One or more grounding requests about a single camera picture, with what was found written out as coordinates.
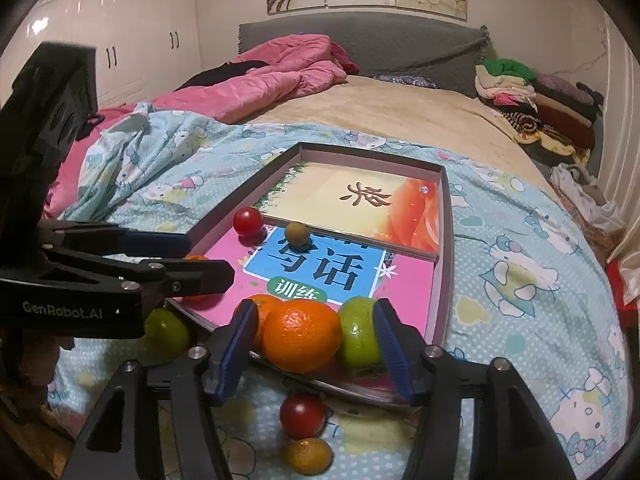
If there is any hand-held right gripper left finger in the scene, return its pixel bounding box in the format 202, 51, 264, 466
62, 299, 259, 480

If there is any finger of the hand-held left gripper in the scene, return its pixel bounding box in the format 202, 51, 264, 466
41, 220, 194, 261
45, 249, 236, 301

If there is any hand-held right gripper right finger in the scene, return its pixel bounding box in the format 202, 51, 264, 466
372, 298, 571, 480

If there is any orange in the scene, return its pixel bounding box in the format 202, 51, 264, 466
184, 254, 215, 304
262, 300, 343, 374
247, 294, 281, 353

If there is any small green fruit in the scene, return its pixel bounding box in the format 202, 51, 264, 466
336, 296, 385, 373

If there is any grey cardboard box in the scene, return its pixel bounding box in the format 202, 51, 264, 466
165, 141, 456, 406

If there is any person's left hand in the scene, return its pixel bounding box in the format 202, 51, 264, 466
0, 327, 76, 411

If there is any pink workbook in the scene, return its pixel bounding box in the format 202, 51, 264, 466
200, 225, 436, 396

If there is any large green fruit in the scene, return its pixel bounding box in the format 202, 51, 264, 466
145, 308, 192, 358

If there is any cherry tomato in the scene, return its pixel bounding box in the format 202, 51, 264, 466
233, 207, 266, 237
279, 393, 327, 437

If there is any light blue cartoon cat blanket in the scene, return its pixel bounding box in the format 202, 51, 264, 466
52, 102, 631, 480

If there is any beige and orange book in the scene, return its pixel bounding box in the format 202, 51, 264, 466
257, 160, 443, 256

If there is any black garment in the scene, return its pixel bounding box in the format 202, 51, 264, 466
180, 60, 271, 92

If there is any pink quilt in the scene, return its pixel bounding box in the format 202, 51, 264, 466
42, 34, 361, 218

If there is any white wardrobe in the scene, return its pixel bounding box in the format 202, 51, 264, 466
15, 0, 201, 111

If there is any beige bed sheet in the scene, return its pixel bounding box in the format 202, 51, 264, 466
240, 74, 561, 191

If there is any purple patterned cloth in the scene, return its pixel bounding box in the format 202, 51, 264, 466
372, 74, 438, 90

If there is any pile of folded clothes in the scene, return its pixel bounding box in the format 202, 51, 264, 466
472, 57, 606, 163

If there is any cream curtain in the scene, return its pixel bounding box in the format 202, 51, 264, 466
597, 10, 640, 281

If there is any grey headboard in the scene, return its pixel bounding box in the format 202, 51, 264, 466
237, 22, 491, 92

